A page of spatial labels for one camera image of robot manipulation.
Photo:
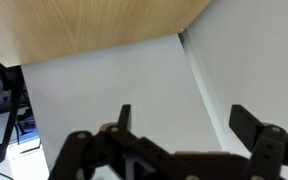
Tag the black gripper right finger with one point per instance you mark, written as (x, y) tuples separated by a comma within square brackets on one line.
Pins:
[(267, 146)]

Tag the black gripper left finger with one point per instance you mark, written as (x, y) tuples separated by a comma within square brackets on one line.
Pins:
[(117, 146)]

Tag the white partition panel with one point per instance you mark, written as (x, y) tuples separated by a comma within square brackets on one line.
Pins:
[(117, 76)]

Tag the black camera stand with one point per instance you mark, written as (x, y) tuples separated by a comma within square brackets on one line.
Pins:
[(12, 110)]

